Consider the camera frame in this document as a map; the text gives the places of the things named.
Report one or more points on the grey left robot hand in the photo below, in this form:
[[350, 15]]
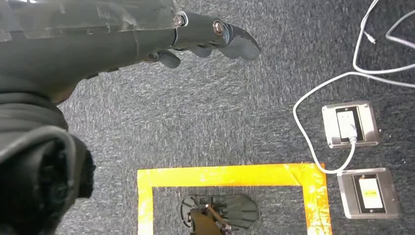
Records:
[[81, 42]]

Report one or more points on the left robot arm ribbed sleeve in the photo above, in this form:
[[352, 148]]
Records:
[[32, 162]]

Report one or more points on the yellow floor tape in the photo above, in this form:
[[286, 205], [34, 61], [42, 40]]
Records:
[[227, 175]]

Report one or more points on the black robot foot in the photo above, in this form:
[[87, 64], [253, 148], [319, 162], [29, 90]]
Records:
[[233, 211]]

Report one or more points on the steel floor socket with plug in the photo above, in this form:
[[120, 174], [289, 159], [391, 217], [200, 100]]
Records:
[[368, 123]]

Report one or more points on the steel floor socket yellow label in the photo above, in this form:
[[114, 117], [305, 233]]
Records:
[[347, 194]]

